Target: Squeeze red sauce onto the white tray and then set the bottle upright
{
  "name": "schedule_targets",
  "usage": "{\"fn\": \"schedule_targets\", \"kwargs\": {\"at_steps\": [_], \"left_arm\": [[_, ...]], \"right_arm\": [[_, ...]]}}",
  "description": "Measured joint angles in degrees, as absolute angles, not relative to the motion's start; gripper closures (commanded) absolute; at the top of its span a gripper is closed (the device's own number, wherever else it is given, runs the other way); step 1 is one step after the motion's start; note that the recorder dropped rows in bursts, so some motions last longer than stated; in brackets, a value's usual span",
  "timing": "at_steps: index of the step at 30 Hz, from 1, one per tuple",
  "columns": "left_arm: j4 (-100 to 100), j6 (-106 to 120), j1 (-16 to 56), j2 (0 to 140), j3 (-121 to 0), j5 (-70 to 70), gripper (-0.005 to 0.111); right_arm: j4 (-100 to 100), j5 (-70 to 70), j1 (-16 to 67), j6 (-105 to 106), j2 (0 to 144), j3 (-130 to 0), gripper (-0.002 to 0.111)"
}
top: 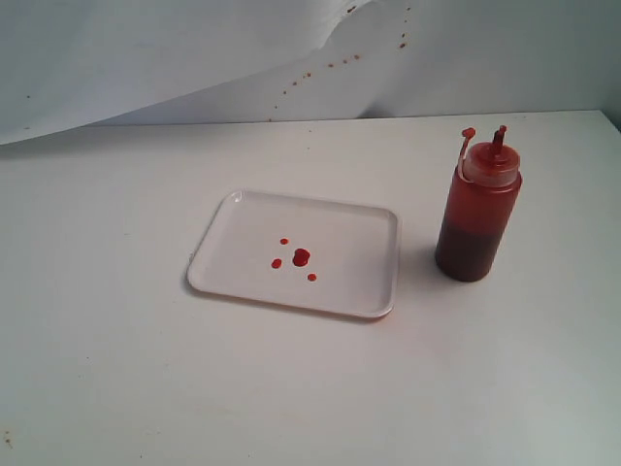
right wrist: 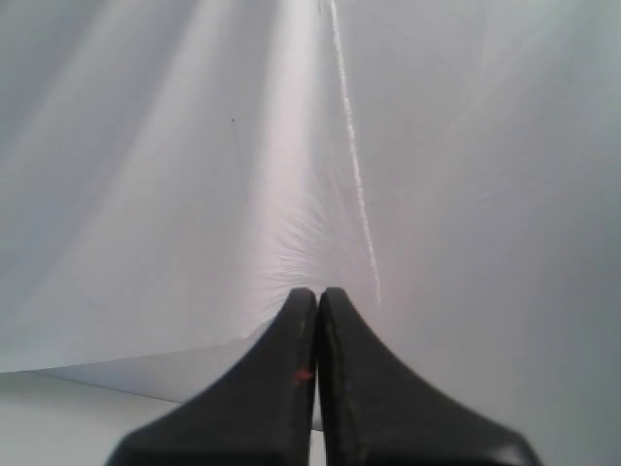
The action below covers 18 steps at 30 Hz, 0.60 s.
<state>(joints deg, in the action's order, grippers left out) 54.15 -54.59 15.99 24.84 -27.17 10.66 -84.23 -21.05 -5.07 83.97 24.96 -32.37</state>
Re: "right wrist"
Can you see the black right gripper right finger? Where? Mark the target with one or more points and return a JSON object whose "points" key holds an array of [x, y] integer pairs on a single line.
{"points": [[377, 411]]}

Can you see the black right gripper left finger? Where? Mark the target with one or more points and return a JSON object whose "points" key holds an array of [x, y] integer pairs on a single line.
{"points": [[258, 413]]}

